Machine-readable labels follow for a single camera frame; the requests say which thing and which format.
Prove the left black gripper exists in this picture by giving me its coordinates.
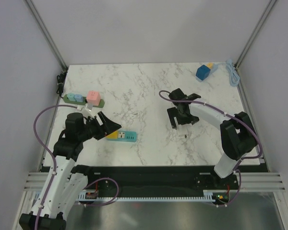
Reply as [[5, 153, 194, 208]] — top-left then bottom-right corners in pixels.
[[78, 111, 121, 142]]

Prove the yellow cube plug adapter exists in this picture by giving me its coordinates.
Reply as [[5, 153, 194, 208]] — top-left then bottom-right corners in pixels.
[[106, 131, 119, 139]]

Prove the teal USB power strip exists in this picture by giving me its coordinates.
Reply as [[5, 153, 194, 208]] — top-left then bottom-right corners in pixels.
[[106, 130, 137, 143]]

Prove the pink cube plug adapter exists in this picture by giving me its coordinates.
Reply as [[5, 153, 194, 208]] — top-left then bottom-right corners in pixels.
[[86, 91, 101, 106]]

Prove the green power strip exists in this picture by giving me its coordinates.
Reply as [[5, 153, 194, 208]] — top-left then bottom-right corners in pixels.
[[63, 95, 105, 108]]

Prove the white USB charger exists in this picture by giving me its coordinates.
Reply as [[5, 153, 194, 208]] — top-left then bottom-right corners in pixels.
[[176, 124, 189, 138]]

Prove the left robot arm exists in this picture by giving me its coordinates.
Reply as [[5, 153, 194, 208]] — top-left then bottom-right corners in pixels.
[[19, 112, 121, 230]]

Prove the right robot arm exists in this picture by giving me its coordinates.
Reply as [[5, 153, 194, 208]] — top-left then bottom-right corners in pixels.
[[166, 88, 259, 189]]

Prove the light blue plug adapter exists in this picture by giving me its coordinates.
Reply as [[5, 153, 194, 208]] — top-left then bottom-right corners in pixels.
[[74, 94, 84, 103]]

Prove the teal plug adapter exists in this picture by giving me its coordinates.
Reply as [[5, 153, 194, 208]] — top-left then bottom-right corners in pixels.
[[66, 93, 75, 102]]

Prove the dark blue cube adapter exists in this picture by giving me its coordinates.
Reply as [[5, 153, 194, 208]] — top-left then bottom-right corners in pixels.
[[195, 65, 211, 81]]

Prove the light blue power strip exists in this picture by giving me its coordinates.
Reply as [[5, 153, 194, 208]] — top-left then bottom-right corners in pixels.
[[195, 63, 218, 81]]

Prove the light blue power cable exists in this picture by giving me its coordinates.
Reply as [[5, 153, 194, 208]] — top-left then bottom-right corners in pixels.
[[217, 58, 240, 87]]

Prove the black power cable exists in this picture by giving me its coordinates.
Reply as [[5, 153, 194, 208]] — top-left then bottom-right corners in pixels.
[[56, 67, 68, 98]]

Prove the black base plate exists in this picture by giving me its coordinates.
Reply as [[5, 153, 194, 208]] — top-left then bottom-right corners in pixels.
[[86, 166, 238, 198]]

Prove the white slotted cable duct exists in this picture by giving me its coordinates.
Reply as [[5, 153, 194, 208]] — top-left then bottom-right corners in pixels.
[[76, 190, 230, 202]]

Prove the right aluminium frame post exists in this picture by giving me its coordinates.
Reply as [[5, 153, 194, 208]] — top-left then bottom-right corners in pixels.
[[234, 0, 278, 69]]

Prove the aluminium frame post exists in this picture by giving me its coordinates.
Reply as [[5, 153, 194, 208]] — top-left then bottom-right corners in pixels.
[[24, 0, 68, 70], [234, 0, 278, 69]]

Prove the left aluminium frame post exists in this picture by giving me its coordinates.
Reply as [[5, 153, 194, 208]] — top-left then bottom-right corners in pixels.
[[24, 0, 68, 70]]

